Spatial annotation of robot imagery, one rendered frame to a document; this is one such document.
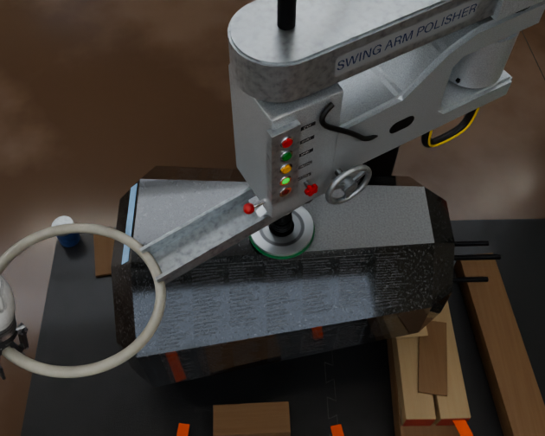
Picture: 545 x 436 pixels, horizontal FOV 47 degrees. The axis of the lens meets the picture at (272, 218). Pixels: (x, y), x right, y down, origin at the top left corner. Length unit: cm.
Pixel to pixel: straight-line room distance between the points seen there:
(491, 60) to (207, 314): 118
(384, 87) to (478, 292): 141
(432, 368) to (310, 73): 151
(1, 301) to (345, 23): 97
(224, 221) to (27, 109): 208
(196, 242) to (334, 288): 51
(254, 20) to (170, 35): 258
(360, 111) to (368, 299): 73
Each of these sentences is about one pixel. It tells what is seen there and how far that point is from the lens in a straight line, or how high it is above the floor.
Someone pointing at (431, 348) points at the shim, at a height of 25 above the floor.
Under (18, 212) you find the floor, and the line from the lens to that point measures 335.
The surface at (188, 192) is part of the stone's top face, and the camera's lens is 219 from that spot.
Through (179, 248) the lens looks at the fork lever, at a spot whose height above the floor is 98.
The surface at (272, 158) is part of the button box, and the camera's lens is 149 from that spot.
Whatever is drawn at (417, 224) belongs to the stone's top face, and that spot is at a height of 82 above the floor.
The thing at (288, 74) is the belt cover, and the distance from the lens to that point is 135.
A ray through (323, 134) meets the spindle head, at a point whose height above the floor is 141.
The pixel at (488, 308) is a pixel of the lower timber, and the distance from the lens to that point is 288.
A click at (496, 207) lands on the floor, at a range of 332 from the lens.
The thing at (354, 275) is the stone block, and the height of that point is 75.
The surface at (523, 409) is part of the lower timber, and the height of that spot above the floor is 12.
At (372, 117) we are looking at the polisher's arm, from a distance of 167.
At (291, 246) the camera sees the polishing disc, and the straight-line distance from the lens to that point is 202.
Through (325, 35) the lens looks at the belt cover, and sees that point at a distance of 139.
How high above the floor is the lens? 261
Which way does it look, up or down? 58 degrees down
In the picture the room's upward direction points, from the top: straight up
